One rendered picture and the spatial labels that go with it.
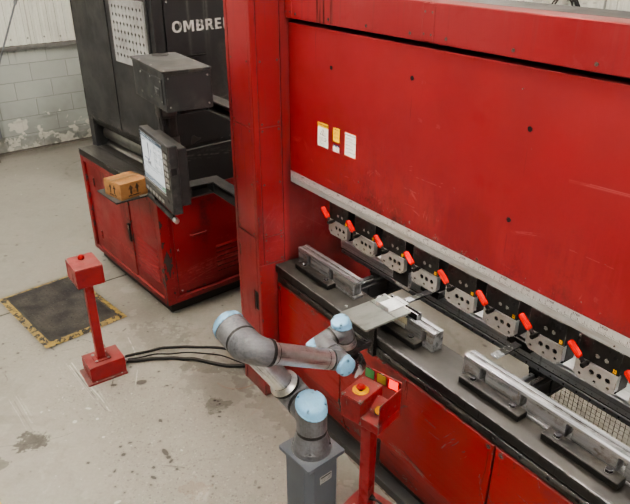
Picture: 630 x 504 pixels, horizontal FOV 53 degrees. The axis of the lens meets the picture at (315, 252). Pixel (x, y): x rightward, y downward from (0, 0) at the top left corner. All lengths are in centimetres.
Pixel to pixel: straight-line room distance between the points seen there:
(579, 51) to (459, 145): 58
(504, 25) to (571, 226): 67
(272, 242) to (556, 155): 178
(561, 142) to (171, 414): 270
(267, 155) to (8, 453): 213
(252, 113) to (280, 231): 68
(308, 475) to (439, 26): 168
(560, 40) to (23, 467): 322
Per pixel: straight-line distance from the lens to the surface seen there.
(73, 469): 374
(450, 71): 240
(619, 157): 204
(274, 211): 340
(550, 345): 237
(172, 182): 322
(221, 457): 362
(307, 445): 243
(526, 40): 216
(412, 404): 291
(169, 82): 313
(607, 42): 201
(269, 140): 326
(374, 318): 282
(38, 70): 899
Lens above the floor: 251
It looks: 27 degrees down
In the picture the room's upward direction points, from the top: straight up
